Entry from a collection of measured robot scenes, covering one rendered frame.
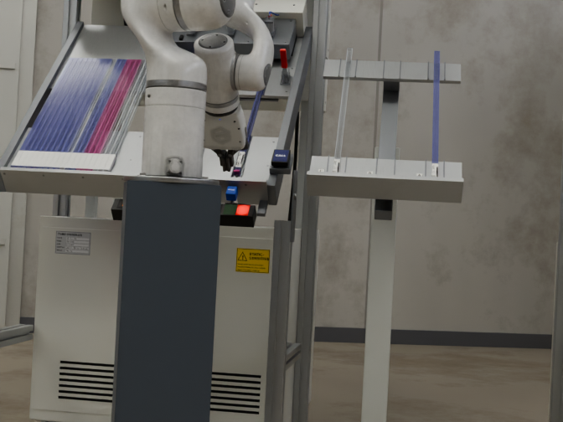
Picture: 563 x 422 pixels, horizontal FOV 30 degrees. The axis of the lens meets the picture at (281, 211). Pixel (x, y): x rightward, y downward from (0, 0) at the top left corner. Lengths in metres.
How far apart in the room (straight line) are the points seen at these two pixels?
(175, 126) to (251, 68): 0.25
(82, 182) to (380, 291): 0.77
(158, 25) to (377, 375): 0.99
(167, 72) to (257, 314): 0.95
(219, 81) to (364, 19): 3.69
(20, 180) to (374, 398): 1.01
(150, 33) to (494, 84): 4.13
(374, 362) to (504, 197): 3.59
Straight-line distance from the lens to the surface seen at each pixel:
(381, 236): 2.52
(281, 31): 2.93
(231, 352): 2.82
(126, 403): 2.03
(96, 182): 2.58
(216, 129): 2.32
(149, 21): 2.11
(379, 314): 2.53
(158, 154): 2.04
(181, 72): 2.05
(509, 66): 6.12
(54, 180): 2.62
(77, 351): 2.94
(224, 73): 2.22
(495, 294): 6.05
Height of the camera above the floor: 0.63
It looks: 1 degrees up
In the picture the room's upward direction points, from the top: 3 degrees clockwise
